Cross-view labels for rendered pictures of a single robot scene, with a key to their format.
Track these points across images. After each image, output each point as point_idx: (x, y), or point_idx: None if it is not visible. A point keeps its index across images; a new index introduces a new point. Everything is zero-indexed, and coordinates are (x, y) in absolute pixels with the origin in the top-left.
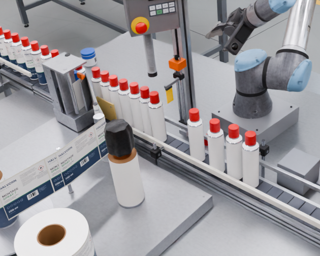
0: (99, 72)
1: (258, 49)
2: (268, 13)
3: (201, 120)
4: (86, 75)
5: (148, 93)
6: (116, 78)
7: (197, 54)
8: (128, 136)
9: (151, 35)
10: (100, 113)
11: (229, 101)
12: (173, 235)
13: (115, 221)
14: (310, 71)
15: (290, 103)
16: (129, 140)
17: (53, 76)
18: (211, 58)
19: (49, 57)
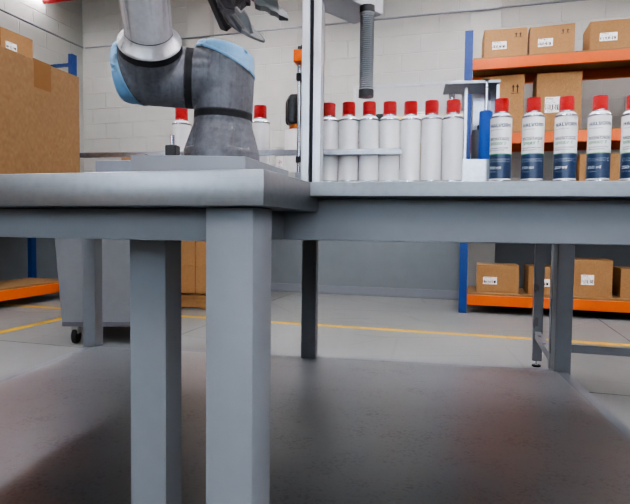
0: (447, 105)
1: (216, 39)
2: None
3: (252, 120)
4: (494, 126)
5: (342, 110)
6: (404, 103)
7: (539, 181)
8: (285, 103)
9: (361, 27)
10: (379, 131)
11: (271, 165)
12: None
13: None
14: (112, 68)
15: (148, 155)
16: (285, 109)
17: (473, 105)
18: (470, 181)
19: (589, 114)
